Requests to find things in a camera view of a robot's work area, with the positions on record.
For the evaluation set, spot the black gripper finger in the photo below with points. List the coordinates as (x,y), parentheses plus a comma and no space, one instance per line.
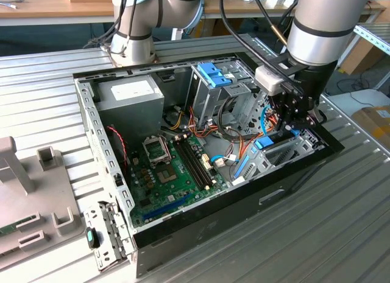
(307,118)
(285,109)

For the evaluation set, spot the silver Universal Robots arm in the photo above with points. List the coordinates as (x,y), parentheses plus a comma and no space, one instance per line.
(131,21)

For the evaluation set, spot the grey metal disk bay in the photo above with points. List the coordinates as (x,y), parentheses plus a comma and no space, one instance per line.
(259,169)

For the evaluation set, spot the large brown cardboard box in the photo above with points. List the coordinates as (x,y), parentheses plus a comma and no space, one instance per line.
(362,57)

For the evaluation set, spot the white side table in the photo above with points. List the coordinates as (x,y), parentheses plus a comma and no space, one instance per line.
(365,97)

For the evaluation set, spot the cardboard box with label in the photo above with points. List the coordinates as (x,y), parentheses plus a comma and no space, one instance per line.
(374,124)

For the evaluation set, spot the blue plastic drive latch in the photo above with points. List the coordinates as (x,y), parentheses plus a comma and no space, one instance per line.
(208,70)
(223,80)

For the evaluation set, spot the grey metal drive cage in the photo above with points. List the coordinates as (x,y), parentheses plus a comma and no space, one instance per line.
(204,103)

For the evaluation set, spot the black RAM slot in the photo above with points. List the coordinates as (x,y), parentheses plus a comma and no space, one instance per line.
(190,165)
(198,162)

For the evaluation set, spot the light wooden desk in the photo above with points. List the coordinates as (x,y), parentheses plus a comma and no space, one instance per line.
(243,7)
(30,9)

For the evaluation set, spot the black open PC case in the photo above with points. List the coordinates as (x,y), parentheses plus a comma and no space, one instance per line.
(228,222)

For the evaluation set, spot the green motherboard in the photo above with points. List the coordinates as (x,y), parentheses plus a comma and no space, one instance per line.
(179,188)

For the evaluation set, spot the CPU socket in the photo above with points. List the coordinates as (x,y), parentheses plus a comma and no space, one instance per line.
(157,147)

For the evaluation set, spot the silver chipset chip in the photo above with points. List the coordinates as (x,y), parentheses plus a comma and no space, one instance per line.
(166,175)

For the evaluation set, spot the grey power supply unit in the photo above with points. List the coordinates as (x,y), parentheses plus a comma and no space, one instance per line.
(131,118)

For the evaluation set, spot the blue expansion slot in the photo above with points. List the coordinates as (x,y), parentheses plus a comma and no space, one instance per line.
(166,208)

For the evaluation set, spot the grey parts rack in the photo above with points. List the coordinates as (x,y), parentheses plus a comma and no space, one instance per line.
(45,197)

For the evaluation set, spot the green RAM stick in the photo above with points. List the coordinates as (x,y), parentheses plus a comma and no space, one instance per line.
(15,225)

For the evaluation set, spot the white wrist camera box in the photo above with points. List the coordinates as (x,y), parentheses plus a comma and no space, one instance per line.
(268,80)

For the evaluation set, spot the aluminium profile frame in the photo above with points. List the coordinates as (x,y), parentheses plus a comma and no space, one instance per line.
(374,39)

